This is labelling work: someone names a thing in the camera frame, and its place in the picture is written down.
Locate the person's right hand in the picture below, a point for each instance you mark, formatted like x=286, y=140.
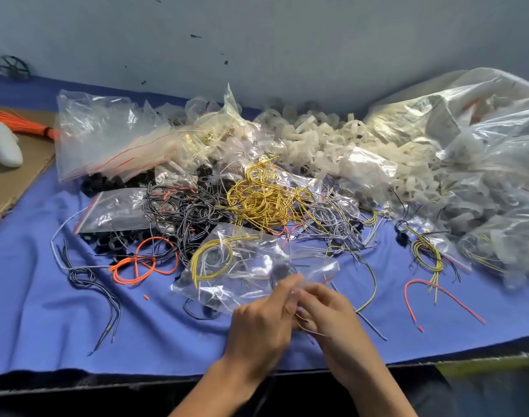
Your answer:
x=338, y=338

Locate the pile of black plastic rings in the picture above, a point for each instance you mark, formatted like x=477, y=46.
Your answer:
x=99, y=182

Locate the orange tie bundle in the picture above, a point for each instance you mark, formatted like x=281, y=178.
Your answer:
x=21, y=124

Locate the pile of white plastic wheels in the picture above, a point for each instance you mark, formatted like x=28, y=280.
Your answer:
x=334, y=143

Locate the white handheld device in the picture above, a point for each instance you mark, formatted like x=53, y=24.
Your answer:
x=4, y=145

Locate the pile of large plastic bags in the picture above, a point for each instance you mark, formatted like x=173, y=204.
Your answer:
x=481, y=126

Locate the black round wheel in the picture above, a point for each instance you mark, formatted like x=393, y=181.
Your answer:
x=12, y=67

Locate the person's left hand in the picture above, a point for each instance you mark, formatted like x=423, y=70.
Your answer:
x=260, y=334

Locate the red-zip plastic bag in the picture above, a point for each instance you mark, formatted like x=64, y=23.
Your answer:
x=117, y=212

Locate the brown cardboard sheet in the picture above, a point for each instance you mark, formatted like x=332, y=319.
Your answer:
x=8, y=191

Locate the heap of plastic bags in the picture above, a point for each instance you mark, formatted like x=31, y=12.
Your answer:
x=208, y=134

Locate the stack of plastic bags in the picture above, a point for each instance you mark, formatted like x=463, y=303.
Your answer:
x=108, y=134

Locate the clear zip plastic bag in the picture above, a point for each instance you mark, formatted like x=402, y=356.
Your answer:
x=230, y=273

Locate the blue cloth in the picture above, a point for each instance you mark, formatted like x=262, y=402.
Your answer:
x=30, y=317

